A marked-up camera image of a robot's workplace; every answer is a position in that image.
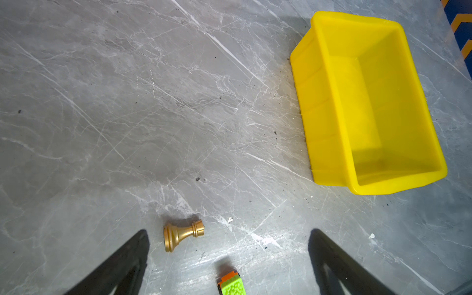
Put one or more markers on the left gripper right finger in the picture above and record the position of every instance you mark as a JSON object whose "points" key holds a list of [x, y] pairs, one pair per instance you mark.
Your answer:
{"points": [[336, 271]]}

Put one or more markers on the green orange toy block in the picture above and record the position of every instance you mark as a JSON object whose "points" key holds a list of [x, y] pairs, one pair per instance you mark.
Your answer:
{"points": [[231, 284]]}

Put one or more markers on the yellow plastic bin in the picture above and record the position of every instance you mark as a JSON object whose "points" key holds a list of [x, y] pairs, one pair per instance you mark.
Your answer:
{"points": [[364, 111]]}

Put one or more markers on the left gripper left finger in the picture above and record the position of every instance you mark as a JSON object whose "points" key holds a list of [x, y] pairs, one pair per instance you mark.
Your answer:
{"points": [[122, 273]]}

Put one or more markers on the gold chess rook piece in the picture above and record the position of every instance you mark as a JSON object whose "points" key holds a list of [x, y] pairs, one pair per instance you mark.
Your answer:
{"points": [[174, 235]]}

